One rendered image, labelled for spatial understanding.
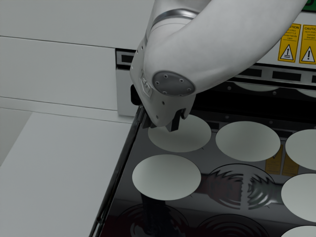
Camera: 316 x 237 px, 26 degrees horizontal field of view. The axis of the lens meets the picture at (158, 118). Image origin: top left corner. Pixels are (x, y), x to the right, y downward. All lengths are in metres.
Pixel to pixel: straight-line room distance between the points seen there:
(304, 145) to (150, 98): 0.29
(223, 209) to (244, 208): 0.03
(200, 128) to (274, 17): 0.45
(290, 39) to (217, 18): 0.45
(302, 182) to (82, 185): 0.35
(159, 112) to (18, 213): 0.31
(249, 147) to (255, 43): 0.41
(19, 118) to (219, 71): 0.68
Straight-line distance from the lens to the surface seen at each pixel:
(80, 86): 1.21
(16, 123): 1.31
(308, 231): 0.95
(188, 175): 1.01
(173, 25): 0.72
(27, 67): 1.23
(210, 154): 1.04
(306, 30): 1.09
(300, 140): 1.09
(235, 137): 1.08
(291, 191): 1.00
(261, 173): 1.02
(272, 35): 0.68
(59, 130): 1.23
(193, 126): 1.10
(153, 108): 0.89
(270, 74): 1.13
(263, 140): 1.08
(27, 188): 1.12
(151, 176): 1.00
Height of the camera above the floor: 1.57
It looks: 37 degrees down
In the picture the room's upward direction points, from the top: straight up
